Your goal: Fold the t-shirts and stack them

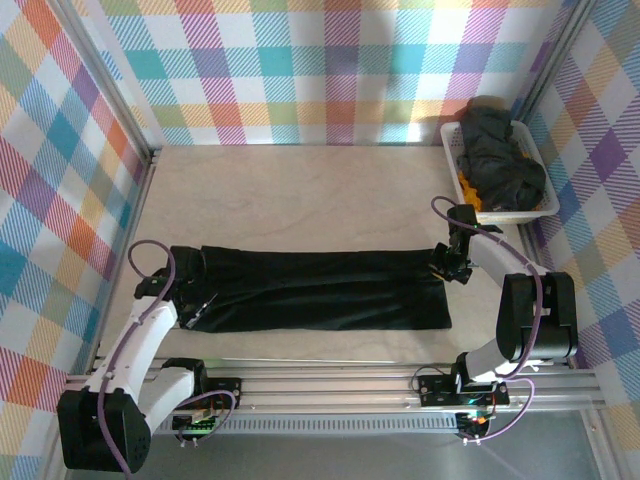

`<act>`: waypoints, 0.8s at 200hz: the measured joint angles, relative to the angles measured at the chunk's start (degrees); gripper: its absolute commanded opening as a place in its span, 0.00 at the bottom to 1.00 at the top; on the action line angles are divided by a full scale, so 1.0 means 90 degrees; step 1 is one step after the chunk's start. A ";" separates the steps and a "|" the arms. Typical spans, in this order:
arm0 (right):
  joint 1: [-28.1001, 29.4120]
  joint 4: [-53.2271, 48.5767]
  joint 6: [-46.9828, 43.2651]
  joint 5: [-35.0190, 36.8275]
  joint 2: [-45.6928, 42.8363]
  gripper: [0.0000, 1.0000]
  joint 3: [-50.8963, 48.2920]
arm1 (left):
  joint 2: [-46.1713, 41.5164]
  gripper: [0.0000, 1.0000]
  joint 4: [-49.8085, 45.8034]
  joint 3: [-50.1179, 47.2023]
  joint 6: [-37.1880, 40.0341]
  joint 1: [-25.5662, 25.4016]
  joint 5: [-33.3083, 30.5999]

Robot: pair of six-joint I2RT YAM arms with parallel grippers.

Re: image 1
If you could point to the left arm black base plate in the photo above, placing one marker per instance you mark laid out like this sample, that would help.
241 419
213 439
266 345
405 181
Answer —
230 392

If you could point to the aluminium corner post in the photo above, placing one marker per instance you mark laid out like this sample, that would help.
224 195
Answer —
560 50
107 75

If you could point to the aluminium frame leg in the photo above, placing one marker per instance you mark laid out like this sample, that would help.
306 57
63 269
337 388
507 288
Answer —
607 450

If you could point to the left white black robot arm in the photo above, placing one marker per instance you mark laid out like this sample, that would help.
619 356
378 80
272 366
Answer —
145 335

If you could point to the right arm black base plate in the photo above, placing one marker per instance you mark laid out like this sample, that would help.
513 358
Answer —
435 392

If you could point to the white plastic basket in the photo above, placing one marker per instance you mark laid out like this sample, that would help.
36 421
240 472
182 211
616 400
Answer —
530 212

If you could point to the long aluminium base rail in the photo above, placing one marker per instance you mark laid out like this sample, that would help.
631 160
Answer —
325 387

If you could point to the black t-shirt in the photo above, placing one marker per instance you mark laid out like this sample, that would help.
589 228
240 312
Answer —
325 290

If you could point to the dark grey crumpled t-shirt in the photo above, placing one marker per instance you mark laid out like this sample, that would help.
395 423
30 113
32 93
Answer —
500 160

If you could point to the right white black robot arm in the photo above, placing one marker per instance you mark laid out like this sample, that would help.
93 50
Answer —
540 320

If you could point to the colourful plaid backdrop panel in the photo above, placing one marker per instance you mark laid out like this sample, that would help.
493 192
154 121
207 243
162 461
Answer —
600 200
40 200
300 75

